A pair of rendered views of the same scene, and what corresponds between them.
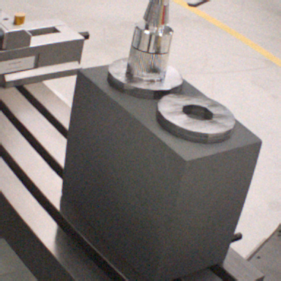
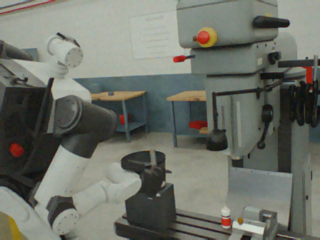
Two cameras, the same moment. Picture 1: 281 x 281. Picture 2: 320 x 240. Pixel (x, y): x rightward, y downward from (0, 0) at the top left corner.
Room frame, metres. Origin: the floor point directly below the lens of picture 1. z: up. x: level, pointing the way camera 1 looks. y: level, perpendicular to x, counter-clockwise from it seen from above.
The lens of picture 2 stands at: (2.14, -0.33, 1.75)
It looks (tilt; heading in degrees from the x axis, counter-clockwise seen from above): 13 degrees down; 163
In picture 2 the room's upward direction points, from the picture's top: 6 degrees counter-clockwise
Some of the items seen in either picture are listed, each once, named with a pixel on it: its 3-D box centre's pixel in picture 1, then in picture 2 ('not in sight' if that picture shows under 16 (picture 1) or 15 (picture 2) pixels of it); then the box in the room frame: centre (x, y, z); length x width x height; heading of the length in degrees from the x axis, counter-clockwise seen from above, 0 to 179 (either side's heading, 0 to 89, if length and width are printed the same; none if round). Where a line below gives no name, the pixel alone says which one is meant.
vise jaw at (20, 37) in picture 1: (6, 28); (249, 227); (1.16, 0.28, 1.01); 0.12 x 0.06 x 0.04; 39
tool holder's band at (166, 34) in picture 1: (154, 30); not in sight; (0.81, 0.01, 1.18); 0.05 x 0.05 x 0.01
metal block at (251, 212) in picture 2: not in sight; (253, 214); (1.12, 0.32, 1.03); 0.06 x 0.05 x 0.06; 39
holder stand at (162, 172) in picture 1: (156, 165); (149, 201); (0.77, -0.03, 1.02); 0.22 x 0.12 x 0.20; 40
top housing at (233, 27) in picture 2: not in sight; (231, 21); (1.07, 0.29, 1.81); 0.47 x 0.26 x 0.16; 131
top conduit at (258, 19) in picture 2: not in sight; (273, 23); (1.16, 0.41, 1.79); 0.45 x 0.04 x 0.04; 131
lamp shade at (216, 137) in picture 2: not in sight; (216, 138); (1.24, 0.12, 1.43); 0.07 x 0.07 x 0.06
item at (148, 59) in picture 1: (149, 53); not in sight; (0.81, 0.01, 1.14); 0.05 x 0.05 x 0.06
